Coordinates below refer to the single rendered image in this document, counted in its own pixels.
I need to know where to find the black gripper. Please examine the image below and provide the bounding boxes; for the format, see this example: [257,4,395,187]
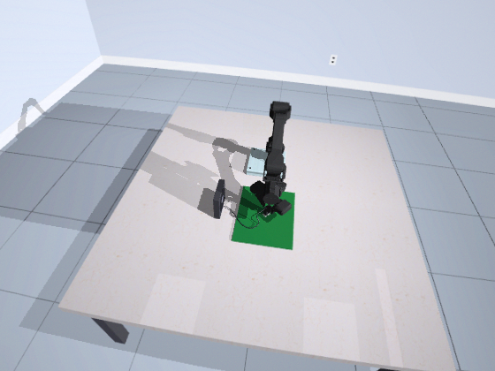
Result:
[250,180,292,216]

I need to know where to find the green circuit board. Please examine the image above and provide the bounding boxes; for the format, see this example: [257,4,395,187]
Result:
[232,186,295,250]

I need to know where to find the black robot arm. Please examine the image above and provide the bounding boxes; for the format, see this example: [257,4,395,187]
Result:
[263,101,292,205]

